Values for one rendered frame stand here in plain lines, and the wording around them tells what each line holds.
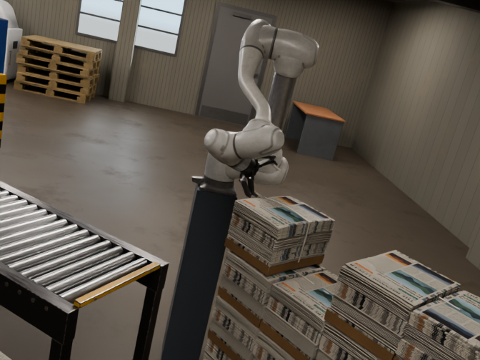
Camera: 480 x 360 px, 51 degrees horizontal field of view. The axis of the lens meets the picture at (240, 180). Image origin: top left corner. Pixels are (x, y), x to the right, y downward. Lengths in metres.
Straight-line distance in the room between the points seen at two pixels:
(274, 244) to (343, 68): 8.40
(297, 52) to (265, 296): 1.02
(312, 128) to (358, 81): 2.10
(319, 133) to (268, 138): 7.01
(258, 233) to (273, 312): 0.33
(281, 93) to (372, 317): 1.01
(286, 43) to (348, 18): 8.15
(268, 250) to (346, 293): 0.41
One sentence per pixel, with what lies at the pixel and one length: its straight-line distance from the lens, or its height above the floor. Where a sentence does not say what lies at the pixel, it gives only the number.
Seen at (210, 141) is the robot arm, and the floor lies 1.37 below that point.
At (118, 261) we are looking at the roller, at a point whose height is 0.80.
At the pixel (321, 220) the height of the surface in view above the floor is 1.06.
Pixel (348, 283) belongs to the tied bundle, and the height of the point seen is 1.01.
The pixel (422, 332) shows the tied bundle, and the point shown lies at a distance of 1.74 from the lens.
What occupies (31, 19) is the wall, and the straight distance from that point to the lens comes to 10.36.
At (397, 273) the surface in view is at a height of 1.07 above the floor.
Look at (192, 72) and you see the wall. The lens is 9.94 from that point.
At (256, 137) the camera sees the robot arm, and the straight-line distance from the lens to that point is 1.75.
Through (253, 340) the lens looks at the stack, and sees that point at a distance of 2.25.
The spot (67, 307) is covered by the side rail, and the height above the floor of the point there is 0.80.
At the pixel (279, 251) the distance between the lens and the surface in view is 2.12.
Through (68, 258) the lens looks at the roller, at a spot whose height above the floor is 0.80.
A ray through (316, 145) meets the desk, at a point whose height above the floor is 0.21.
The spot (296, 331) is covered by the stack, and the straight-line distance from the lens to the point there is 2.06.
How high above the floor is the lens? 1.76
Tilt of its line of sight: 16 degrees down
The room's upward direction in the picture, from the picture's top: 13 degrees clockwise
